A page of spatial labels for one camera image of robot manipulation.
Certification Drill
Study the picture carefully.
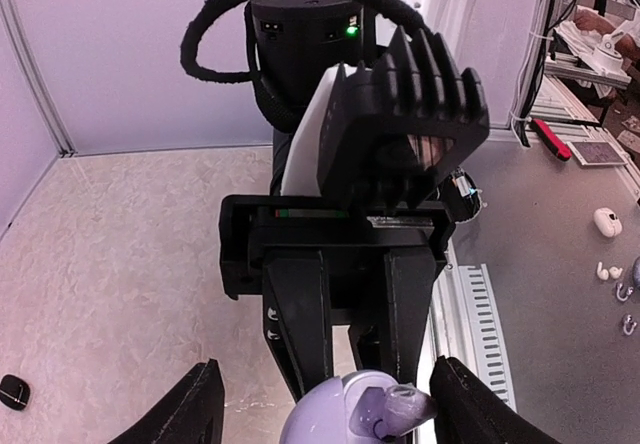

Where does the grey tablet outside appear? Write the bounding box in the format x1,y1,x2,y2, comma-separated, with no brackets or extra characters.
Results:
568,141,627,167

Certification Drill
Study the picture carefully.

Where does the red black handle tool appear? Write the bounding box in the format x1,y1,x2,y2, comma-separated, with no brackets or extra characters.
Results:
530,119,572,162

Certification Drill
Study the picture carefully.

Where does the purple charging case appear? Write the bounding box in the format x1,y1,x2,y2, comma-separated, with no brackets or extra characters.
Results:
279,370,397,444

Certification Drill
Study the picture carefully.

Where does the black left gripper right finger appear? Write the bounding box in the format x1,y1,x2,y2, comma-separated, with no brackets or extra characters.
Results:
429,356,553,444

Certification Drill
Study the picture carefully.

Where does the white earbud case outside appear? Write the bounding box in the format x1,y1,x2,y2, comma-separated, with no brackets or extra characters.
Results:
593,207,623,238

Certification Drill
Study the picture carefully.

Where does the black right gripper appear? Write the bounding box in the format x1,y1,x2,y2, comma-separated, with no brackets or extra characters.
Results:
218,195,455,399

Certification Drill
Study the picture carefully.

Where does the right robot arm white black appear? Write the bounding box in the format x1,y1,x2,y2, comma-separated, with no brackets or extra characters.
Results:
219,0,489,399

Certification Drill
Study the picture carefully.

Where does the aluminium front rail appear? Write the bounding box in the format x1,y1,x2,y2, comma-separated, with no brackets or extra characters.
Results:
431,246,517,410

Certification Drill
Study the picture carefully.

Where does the purple earbud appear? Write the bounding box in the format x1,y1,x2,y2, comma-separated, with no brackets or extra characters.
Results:
349,384,438,441

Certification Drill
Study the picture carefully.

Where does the black charging case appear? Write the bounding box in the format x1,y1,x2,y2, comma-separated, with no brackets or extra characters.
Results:
0,374,31,411

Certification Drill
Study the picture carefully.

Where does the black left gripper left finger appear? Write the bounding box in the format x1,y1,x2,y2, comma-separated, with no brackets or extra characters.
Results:
111,359,224,444

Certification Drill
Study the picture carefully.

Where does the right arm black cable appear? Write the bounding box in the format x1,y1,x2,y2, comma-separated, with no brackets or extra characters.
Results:
179,0,426,130

